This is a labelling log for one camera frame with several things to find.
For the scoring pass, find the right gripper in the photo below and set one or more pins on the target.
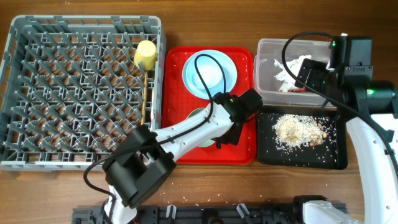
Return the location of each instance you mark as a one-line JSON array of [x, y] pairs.
[[317, 69]]

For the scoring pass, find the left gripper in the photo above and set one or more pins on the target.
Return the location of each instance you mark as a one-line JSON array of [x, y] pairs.
[[234, 141]]

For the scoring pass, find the red snack wrapper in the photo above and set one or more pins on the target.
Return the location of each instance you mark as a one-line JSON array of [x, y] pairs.
[[298, 90]]

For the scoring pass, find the white napkin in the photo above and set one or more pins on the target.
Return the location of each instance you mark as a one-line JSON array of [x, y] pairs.
[[288, 83]]

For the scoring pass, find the food scraps and rice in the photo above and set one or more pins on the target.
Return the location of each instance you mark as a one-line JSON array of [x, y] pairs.
[[301, 140]]

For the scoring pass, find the white bowl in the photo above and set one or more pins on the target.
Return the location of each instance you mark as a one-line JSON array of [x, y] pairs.
[[209, 71]]

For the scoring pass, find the white plastic fork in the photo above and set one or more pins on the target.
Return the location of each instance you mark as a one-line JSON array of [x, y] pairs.
[[153, 110]]

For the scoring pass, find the wooden chopstick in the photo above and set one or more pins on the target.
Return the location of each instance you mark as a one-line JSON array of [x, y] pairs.
[[144, 99]]

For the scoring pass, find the yellow cup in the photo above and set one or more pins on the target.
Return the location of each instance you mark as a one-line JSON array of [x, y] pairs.
[[146, 53]]

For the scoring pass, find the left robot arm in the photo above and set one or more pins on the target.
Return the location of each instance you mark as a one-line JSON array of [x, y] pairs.
[[145, 159]]

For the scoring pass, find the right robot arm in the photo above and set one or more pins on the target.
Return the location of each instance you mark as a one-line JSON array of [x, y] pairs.
[[370, 109]]

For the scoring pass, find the grey dishwasher rack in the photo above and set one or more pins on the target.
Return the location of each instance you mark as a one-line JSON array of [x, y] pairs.
[[70, 91]]

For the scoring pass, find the green saucer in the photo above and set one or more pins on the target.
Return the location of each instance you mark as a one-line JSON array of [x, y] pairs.
[[208, 142]]

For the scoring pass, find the clear plastic bin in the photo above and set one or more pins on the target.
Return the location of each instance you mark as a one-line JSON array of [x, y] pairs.
[[268, 87]]

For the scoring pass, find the red plastic tray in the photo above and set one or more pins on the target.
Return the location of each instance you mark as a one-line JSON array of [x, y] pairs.
[[178, 103]]

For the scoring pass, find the light blue plate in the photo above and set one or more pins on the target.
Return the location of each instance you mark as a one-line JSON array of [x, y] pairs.
[[227, 66]]

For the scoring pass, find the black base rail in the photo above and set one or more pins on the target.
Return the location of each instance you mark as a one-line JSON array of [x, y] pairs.
[[267, 213]]

